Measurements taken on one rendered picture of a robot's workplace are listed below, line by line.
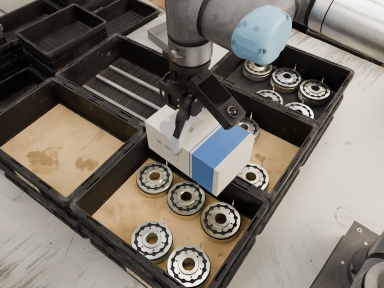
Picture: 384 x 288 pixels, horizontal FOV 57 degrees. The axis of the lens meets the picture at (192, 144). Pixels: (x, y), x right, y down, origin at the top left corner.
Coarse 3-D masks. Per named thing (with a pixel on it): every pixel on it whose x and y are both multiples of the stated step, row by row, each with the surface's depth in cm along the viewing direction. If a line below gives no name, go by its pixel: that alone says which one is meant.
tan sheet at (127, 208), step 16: (176, 176) 102; (128, 192) 99; (112, 208) 96; (128, 208) 96; (144, 208) 96; (160, 208) 96; (112, 224) 93; (128, 224) 93; (176, 224) 93; (192, 224) 93; (128, 240) 90; (176, 240) 90; (192, 240) 90; (208, 240) 90; (208, 256) 87; (224, 256) 87
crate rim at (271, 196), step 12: (228, 84) 112; (252, 96) 109; (276, 108) 106; (300, 120) 102; (312, 132) 100; (300, 156) 94; (288, 168) 92; (240, 180) 90; (264, 192) 87; (276, 192) 87
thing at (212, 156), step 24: (168, 120) 75; (192, 120) 75; (216, 120) 75; (168, 144) 74; (192, 144) 71; (216, 144) 71; (240, 144) 71; (192, 168) 73; (216, 168) 67; (240, 168) 76; (216, 192) 72
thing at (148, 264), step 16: (80, 192) 87; (256, 192) 87; (80, 208) 85; (96, 224) 82; (256, 224) 82; (112, 240) 80; (240, 240) 79; (144, 256) 77; (160, 272) 75; (224, 272) 75
